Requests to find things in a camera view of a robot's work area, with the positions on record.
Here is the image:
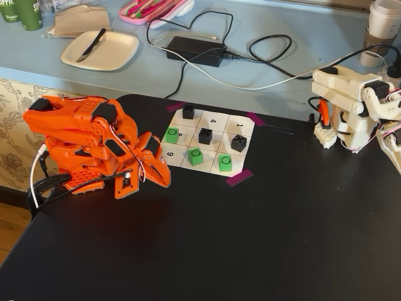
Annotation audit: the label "pink and white pencil case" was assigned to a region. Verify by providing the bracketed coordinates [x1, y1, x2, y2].
[118, 0, 195, 31]

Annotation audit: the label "long white cable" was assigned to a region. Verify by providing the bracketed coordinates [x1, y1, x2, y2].
[148, 33, 389, 92]

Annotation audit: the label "clear plastic bag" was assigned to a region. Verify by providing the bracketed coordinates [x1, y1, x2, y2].
[40, 0, 91, 15]

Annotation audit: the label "black table clamp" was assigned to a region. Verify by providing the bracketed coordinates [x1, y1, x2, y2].
[26, 173, 73, 218]

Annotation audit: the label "white square plate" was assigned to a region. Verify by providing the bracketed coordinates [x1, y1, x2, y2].
[60, 30, 140, 72]

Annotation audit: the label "green paper cup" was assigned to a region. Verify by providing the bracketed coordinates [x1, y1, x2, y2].
[0, 0, 24, 24]
[19, 0, 48, 32]

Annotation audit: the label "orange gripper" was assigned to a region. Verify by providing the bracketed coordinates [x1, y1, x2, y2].
[131, 131, 172, 189]

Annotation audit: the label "white robot gripper finger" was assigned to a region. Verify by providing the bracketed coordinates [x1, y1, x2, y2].
[375, 128, 401, 176]

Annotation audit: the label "white cable at orange arm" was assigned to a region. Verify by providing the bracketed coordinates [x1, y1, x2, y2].
[30, 142, 49, 209]

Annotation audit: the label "black camera cable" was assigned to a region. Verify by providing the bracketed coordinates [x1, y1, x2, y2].
[29, 174, 129, 208]

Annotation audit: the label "white numbered grid sheet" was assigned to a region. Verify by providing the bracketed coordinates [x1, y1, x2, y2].
[162, 105, 256, 179]

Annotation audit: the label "wrist camera in orange mount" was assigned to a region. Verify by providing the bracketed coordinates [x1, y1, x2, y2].
[113, 169, 141, 201]

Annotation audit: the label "green cube with circle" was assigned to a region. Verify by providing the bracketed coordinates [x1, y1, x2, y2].
[187, 147, 204, 166]
[165, 127, 181, 144]
[218, 153, 233, 172]

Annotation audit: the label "white coffee cup brown sleeve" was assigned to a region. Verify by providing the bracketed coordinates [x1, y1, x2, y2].
[359, 0, 401, 68]

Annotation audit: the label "black power adapter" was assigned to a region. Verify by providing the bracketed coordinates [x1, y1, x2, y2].
[165, 36, 228, 68]

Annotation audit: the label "black plastic knife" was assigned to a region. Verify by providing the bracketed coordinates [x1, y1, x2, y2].
[75, 28, 107, 63]

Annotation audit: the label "brown paper napkins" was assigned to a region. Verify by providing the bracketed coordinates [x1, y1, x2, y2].
[46, 4, 113, 39]

